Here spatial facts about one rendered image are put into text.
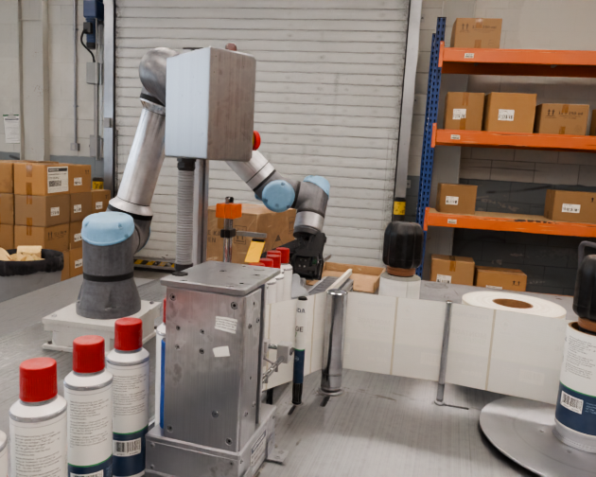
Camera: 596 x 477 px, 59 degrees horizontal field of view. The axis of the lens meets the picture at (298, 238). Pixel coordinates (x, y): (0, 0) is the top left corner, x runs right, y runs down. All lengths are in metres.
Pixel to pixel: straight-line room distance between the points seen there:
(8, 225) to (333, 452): 4.33
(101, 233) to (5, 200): 3.65
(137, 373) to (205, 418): 0.10
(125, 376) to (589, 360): 0.64
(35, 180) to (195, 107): 3.82
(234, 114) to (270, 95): 4.55
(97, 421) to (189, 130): 0.55
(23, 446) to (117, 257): 0.76
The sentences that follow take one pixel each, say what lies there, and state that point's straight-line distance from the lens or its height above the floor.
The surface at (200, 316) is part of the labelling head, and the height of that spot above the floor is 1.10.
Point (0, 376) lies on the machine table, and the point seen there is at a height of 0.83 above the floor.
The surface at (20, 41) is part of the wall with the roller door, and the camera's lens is 6.86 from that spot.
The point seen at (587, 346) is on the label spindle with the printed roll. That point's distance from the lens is 0.89.
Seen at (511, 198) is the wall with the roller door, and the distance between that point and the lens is 5.59.
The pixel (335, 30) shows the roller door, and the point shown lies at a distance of 5.54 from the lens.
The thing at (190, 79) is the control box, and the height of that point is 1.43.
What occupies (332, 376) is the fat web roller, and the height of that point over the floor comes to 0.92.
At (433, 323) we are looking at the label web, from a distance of 0.97.
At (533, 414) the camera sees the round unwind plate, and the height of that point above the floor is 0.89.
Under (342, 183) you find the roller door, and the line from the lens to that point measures 5.36.
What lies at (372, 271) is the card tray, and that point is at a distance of 2.25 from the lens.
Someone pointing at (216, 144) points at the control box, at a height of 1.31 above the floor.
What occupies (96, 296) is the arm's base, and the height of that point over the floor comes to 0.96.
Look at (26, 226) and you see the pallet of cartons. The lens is 4.84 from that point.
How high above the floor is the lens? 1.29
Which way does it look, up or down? 8 degrees down
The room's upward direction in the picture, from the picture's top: 3 degrees clockwise
